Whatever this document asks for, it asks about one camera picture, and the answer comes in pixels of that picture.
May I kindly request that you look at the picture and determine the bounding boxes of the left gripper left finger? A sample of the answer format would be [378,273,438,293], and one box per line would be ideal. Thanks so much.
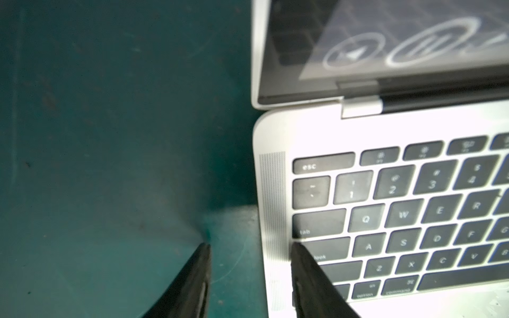
[143,242,212,318]

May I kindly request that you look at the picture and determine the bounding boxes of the silver laptop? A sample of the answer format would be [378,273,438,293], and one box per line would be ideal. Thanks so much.
[251,1,508,317]

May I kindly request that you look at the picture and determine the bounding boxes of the green table mat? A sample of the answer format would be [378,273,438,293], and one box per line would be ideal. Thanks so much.
[1,1,268,317]

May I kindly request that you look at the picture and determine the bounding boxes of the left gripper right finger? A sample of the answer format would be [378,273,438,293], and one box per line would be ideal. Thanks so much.
[290,242,359,318]

